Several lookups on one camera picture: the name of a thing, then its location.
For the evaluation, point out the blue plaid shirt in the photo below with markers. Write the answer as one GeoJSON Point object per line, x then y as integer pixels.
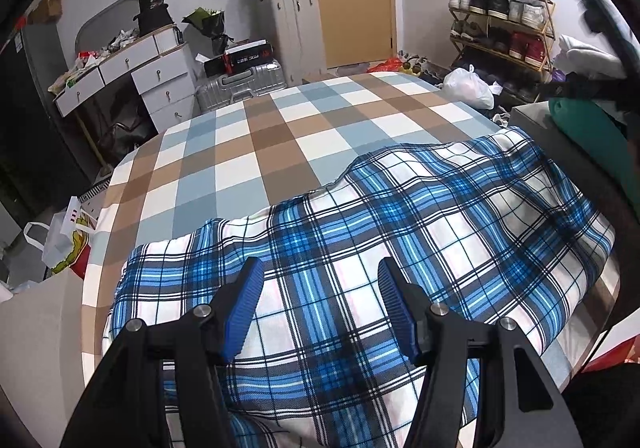
{"type": "Point", "coordinates": [350, 238]}

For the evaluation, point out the orange plastic bag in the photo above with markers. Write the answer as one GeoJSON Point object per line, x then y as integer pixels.
{"type": "Point", "coordinates": [386, 65]}

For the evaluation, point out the silver suitcase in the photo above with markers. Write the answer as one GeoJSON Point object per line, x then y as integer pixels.
{"type": "Point", "coordinates": [240, 85]}

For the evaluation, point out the teal green garment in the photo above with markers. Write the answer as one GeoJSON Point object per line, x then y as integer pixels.
{"type": "Point", "coordinates": [590, 138]}

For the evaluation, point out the white plastic bag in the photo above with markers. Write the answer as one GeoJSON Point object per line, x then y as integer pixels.
{"type": "Point", "coordinates": [467, 88]}

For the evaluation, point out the yellow sneaker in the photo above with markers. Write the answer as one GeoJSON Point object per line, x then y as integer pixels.
{"type": "Point", "coordinates": [412, 67]}

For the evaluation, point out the white grey garment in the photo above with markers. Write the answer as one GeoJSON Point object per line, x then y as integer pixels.
{"type": "Point", "coordinates": [590, 58]}

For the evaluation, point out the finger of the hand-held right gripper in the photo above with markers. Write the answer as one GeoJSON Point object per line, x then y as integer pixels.
{"type": "Point", "coordinates": [595, 13]}
{"type": "Point", "coordinates": [585, 89]}

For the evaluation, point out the wooden shoe rack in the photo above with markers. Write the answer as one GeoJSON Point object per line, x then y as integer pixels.
{"type": "Point", "coordinates": [547, 35]}

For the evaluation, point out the black labelled bag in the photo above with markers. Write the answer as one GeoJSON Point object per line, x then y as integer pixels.
{"type": "Point", "coordinates": [152, 10]}

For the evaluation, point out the grey rounded board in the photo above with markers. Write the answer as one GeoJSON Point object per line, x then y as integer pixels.
{"type": "Point", "coordinates": [100, 23]}

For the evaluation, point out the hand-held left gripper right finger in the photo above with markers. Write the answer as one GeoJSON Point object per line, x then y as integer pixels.
{"type": "Point", "coordinates": [397, 313]}

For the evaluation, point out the open small cardboard box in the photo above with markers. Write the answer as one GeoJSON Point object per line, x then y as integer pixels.
{"type": "Point", "coordinates": [47, 5]}

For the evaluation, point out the dark wrapped flower bouquet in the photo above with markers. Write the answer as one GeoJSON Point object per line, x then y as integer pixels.
{"type": "Point", "coordinates": [207, 25]}

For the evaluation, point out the black duffel bag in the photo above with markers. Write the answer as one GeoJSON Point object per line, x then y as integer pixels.
{"type": "Point", "coordinates": [125, 128]}

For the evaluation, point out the checked bed sheet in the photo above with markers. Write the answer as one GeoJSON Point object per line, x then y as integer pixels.
{"type": "Point", "coordinates": [250, 143]}

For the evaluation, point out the white desk with drawers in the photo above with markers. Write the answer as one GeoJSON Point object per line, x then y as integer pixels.
{"type": "Point", "coordinates": [160, 78]}

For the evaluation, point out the black red shoe box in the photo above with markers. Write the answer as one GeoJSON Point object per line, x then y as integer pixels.
{"type": "Point", "coordinates": [245, 58]}

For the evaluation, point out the desk clutter pile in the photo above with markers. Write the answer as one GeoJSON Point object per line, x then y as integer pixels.
{"type": "Point", "coordinates": [85, 63]}

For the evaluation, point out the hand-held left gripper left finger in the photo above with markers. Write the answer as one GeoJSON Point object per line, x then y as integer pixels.
{"type": "Point", "coordinates": [245, 308]}

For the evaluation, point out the dark refrigerator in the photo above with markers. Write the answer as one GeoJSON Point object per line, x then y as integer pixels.
{"type": "Point", "coordinates": [35, 128]}

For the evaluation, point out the white red shopping bag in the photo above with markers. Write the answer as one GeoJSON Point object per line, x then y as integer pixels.
{"type": "Point", "coordinates": [65, 238]}

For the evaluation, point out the white tall cabinet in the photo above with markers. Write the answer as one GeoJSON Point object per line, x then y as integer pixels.
{"type": "Point", "coordinates": [295, 33]}

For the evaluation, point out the patterned rug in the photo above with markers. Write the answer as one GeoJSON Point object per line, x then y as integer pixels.
{"type": "Point", "coordinates": [95, 188]}

